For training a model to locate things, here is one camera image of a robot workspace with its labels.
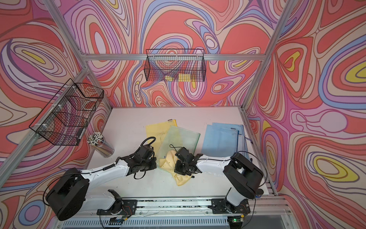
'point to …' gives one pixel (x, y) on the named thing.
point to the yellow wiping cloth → (167, 162)
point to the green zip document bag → (173, 138)
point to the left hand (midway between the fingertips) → (159, 164)
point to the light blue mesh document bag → (238, 127)
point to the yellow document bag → (159, 131)
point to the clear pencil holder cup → (97, 141)
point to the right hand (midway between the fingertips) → (176, 175)
